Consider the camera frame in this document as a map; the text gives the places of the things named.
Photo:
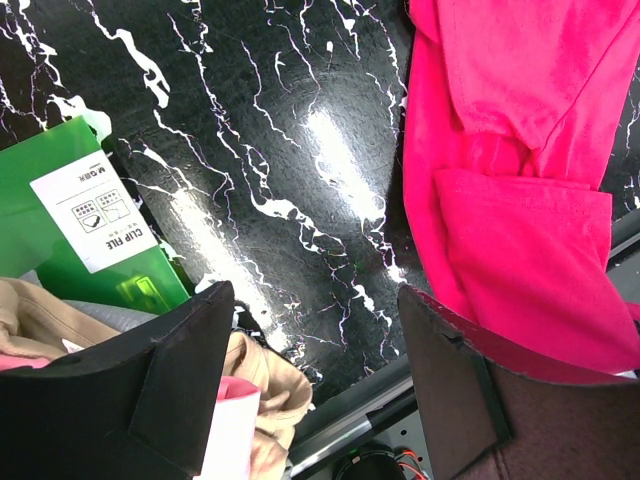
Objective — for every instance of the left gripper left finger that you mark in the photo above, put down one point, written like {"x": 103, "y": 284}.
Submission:
{"x": 204, "y": 321}

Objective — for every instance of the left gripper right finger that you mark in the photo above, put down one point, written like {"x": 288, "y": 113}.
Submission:
{"x": 492, "y": 409}

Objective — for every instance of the red t shirt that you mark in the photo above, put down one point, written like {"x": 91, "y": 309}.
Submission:
{"x": 512, "y": 112}

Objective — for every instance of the folded pink t shirt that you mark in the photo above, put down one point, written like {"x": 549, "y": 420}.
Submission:
{"x": 120, "y": 411}

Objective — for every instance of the folded beige t shirt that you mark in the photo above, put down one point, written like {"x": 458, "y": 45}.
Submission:
{"x": 261, "y": 399}

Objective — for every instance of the green folder with label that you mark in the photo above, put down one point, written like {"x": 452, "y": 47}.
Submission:
{"x": 67, "y": 217}

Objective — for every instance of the black marble pattern mat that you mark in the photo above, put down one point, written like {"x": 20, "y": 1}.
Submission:
{"x": 263, "y": 143}

